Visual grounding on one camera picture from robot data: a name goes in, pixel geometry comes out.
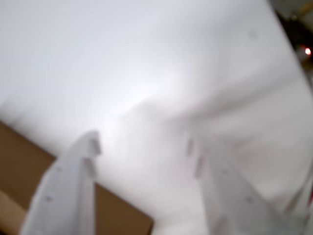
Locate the brown cardboard box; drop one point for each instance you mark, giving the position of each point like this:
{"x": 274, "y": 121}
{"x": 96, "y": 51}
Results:
{"x": 14, "y": 159}

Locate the small red indicator light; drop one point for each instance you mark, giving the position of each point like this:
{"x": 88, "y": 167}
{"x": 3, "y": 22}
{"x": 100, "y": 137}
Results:
{"x": 307, "y": 51}

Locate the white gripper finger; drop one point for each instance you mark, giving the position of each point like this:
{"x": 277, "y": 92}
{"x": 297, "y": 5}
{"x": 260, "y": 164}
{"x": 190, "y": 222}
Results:
{"x": 232, "y": 208}
{"x": 63, "y": 195}

